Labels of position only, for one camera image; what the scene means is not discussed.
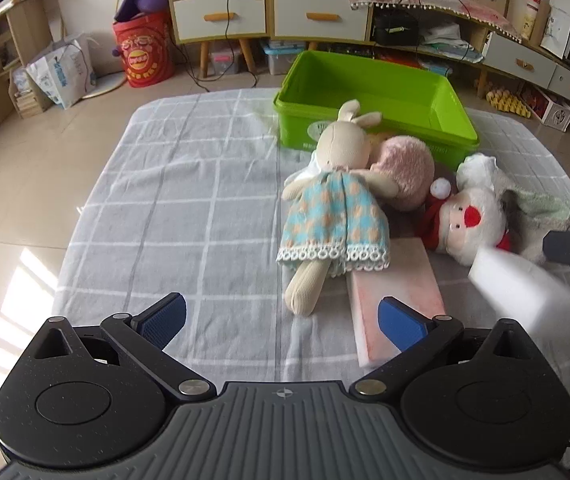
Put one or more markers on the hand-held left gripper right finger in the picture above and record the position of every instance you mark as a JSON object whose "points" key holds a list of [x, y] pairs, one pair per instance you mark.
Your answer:
{"points": [[400, 327]]}

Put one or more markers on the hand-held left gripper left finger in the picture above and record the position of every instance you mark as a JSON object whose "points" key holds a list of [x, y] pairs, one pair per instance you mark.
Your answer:
{"points": [[162, 317]]}

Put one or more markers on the grey green towel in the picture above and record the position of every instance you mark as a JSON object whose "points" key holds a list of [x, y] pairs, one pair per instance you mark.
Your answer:
{"points": [[545, 210]]}

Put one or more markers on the pink sponge block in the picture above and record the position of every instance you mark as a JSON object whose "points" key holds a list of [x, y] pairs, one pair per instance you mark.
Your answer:
{"points": [[395, 270]]}

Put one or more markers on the white sponge block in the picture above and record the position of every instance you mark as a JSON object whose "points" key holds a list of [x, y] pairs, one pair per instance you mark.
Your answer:
{"points": [[515, 285]]}

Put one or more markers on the santa plush toy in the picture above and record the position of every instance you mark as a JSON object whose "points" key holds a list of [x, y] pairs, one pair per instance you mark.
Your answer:
{"points": [[465, 220]]}

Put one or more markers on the bunny plush doll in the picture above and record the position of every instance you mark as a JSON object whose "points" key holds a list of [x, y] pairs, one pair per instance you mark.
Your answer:
{"points": [[335, 210]]}

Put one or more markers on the pink fluffy cloth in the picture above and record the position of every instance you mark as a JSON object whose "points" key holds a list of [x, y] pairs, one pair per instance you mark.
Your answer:
{"points": [[405, 165]]}

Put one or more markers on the green plastic bin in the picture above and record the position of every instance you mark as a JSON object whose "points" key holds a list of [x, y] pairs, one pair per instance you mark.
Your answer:
{"points": [[365, 85]]}

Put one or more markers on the grey checked blanket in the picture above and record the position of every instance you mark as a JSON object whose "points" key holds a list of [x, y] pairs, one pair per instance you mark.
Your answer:
{"points": [[180, 200]]}

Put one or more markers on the white printed cardboard box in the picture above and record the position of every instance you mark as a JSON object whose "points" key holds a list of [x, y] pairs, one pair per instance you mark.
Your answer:
{"points": [[552, 110]]}

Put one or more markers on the yellow egg tray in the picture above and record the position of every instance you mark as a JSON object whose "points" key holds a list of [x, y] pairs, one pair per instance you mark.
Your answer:
{"points": [[507, 100]]}

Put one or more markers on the paper drawing sheet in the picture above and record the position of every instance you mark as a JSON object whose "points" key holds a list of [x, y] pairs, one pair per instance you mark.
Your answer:
{"points": [[555, 32]]}

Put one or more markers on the white round base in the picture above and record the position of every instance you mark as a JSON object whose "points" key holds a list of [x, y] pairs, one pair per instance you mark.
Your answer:
{"points": [[102, 85]]}

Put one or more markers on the stack of papers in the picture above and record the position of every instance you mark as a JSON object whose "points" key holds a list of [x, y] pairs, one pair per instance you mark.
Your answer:
{"points": [[445, 40]]}

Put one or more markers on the white shopping bag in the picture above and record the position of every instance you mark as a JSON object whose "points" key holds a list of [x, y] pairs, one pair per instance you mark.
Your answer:
{"points": [[60, 72]]}

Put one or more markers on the clear storage box pink contents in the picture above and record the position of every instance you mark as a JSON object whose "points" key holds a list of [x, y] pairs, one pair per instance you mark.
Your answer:
{"points": [[225, 57]]}

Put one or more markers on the red printed bucket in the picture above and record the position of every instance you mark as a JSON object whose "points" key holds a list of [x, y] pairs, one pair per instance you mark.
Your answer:
{"points": [[145, 50]]}

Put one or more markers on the clear storage box blue lid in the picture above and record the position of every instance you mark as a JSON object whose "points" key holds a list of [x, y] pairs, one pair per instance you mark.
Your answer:
{"points": [[280, 57]]}

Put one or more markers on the black bag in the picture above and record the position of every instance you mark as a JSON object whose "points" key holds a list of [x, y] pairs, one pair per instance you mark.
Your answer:
{"points": [[395, 27]]}

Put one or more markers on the wooden cabinet with white drawers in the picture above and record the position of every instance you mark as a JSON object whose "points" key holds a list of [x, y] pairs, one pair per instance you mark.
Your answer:
{"points": [[225, 12]]}

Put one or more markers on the wooden bookshelf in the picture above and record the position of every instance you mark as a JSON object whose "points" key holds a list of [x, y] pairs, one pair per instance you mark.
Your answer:
{"points": [[20, 25]]}

